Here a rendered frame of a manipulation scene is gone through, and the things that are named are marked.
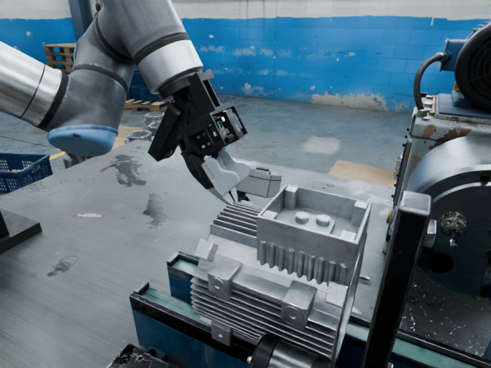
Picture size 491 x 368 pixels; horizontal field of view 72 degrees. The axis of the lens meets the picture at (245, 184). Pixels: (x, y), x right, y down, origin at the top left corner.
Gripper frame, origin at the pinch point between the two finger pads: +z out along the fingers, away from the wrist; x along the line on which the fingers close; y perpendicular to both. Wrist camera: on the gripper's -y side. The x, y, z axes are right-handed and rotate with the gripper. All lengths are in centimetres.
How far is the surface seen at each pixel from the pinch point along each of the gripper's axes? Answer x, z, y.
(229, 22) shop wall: 532, -168, -253
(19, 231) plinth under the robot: -2, -11, -70
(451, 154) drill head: 23.3, 11.0, 30.9
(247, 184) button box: 13.0, 1.5, -4.4
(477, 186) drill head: 14.7, 14.2, 33.2
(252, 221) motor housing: -7.0, 2.1, 7.9
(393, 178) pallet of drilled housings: 239, 91, -30
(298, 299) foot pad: -14.7, 9.7, 14.7
